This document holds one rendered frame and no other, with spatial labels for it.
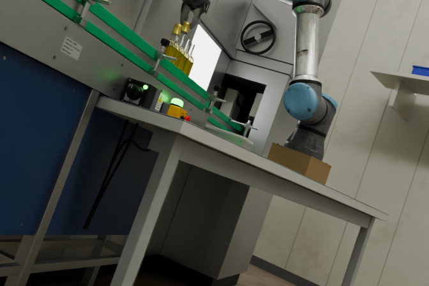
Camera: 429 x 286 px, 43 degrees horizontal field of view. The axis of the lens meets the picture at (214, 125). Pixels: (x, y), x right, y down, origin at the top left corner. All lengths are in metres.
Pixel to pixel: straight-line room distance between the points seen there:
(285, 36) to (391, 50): 1.91
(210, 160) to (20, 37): 0.61
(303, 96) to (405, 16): 3.31
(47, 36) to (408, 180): 3.70
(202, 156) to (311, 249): 3.41
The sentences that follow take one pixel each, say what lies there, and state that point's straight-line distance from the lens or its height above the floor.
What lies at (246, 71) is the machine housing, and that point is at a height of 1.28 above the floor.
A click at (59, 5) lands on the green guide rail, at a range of 1.36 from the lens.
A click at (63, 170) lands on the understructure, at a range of 1.53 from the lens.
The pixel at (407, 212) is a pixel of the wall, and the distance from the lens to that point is 4.58.
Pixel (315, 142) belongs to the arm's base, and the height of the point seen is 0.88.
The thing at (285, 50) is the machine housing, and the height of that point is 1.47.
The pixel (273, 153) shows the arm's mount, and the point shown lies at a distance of 2.00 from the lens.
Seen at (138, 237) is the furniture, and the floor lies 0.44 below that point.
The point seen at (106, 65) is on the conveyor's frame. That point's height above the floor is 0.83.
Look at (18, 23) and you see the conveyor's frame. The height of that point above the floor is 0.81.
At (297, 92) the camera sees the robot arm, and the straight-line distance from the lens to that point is 1.88.
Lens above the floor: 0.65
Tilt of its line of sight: 5 degrees up
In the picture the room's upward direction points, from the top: 20 degrees clockwise
